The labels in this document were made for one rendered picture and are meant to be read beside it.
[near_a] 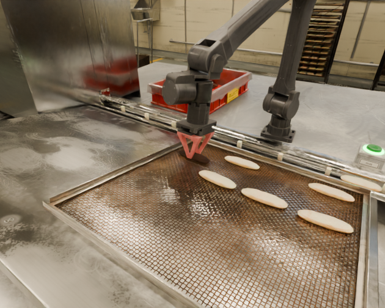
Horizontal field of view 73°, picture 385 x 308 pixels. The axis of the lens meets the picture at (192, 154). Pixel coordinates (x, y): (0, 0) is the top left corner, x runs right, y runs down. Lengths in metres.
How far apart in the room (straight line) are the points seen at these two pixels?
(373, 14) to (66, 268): 5.04
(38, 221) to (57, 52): 0.74
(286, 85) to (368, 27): 4.24
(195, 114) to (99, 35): 0.69
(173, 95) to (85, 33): 0.66
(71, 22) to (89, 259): 0.91
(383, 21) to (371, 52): 0.45
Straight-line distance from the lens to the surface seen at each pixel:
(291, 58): 0.94
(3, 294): 0.66
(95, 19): 1.22
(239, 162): 0.71
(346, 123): 1.29
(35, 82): 1.10
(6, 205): 0.58
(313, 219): 0.56
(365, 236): 0.59
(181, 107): 1.22
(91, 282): 0.40
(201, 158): 0.70
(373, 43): 5.18
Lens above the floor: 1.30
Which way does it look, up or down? 32 degrees down
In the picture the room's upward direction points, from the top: straight up
